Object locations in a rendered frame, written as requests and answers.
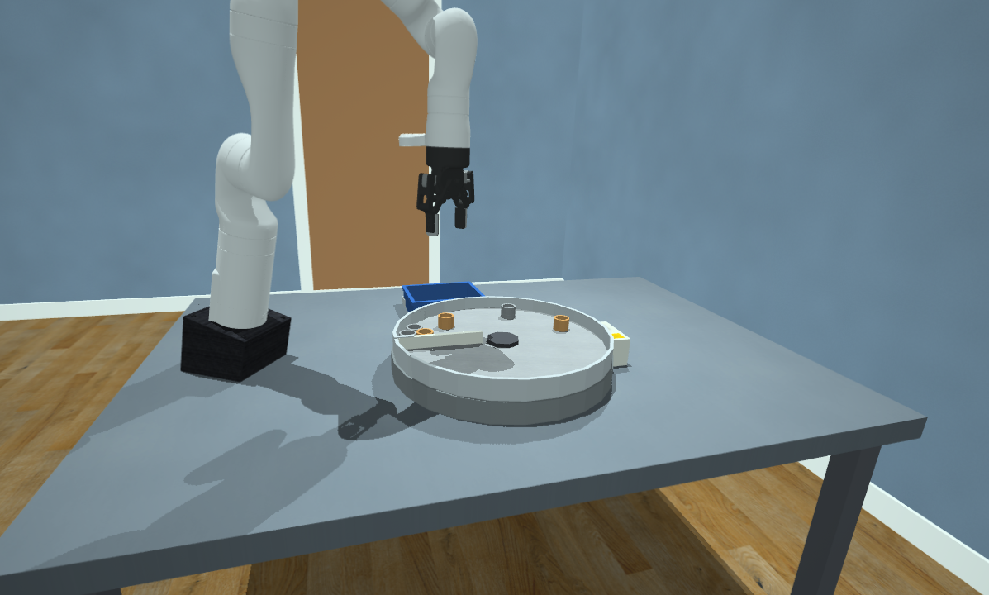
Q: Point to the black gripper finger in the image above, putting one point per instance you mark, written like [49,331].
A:
[426,185]
[462,204]

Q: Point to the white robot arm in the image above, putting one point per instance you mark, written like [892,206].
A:
[253,169]

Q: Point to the blue open crate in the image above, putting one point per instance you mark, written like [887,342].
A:
[419,295]

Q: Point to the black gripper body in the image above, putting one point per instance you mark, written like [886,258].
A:
[447,163]

